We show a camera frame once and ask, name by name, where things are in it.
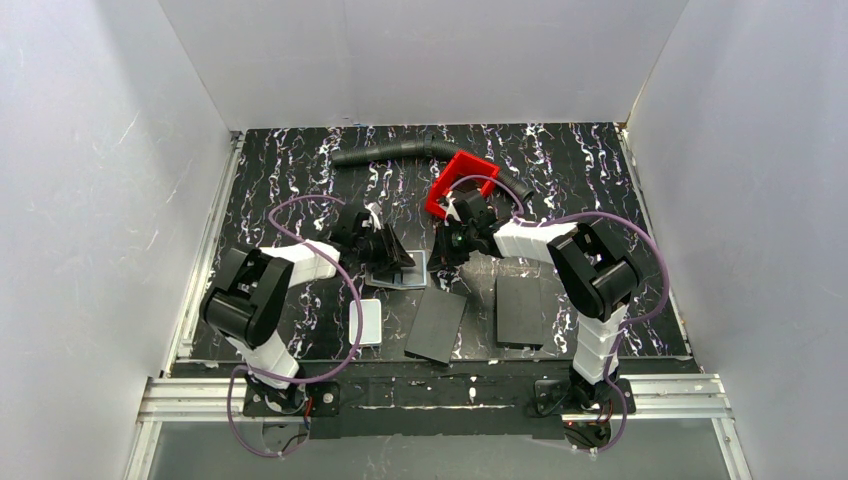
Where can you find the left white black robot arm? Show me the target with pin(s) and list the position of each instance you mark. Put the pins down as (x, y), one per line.
(245, 300)

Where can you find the red plastic tray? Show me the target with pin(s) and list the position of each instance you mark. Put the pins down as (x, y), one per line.
(464, 171)

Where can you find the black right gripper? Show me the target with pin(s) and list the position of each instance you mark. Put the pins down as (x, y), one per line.
(449, 245)

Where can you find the black card right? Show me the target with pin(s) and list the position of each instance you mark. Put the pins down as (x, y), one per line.
(518, 312)

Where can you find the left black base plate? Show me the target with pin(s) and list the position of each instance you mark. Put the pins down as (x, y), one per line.
(313, 400)

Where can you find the black card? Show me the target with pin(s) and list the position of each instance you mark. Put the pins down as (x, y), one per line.
(518, 312)
(435, 326)

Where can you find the black card left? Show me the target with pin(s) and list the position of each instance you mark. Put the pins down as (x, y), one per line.
(435, 326)

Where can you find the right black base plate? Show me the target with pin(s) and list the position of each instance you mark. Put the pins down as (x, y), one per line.
(552, 396)

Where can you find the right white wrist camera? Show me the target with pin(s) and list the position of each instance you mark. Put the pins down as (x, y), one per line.
(448, 204)

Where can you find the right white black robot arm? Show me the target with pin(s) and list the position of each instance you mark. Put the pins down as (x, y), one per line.
(599, 277)

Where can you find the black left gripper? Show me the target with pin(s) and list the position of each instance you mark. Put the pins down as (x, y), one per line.
(383, 244)

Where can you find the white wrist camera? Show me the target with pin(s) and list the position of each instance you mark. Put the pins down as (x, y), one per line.
(375, 220)
(448, 204)

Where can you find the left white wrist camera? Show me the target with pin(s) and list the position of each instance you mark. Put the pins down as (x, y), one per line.
(375, 220)

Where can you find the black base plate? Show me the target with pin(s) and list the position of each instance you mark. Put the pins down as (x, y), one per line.
(552, 396)
(313, 400)

